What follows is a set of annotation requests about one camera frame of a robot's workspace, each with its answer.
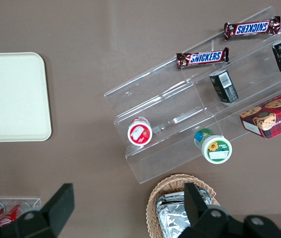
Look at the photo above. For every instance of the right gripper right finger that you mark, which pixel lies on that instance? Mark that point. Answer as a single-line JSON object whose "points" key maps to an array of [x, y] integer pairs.
{"points": [[197, 205]]}

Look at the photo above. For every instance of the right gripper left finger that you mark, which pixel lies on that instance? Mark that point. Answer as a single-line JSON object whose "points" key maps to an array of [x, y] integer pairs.
{"points": [[56, 210]]}

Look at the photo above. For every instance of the oval light wicker basket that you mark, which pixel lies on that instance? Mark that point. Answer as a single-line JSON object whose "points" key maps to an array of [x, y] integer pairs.
{"points": [[152, 208]]}

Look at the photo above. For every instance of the cream plastic serving tray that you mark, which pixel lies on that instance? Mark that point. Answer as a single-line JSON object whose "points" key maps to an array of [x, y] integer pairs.
{"points": [[11, 96]]}

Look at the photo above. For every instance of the clear acrylic bottle rack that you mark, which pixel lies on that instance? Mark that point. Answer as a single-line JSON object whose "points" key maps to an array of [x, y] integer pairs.
{"points": [[35, 202]]}

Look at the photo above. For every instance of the foil wrapped pack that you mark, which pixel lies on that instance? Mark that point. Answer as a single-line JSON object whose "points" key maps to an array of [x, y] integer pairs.
{"points": [[170, 198], [172, 220]]}

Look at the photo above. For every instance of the green sunflower lid cup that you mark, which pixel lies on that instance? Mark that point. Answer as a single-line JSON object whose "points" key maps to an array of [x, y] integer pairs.
{"points": [[215, 150]]}

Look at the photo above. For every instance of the red lid yogurt cup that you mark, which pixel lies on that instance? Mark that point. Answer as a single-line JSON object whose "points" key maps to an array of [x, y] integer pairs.
{"points": [[139, 134]]}

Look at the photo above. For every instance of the clear acrylic stepped shelf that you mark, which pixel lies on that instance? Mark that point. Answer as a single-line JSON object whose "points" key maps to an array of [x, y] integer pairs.
{"points": [[155, 99]]}

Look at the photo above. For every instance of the red tartan cookie box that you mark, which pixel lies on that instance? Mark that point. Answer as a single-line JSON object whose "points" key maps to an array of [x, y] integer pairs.
{"points": [[276, 116]]}

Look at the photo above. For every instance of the Snickers chocolate bar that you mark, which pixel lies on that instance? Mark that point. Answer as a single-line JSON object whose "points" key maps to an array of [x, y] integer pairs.
{"points": [[202, 58], [251, 28]]}

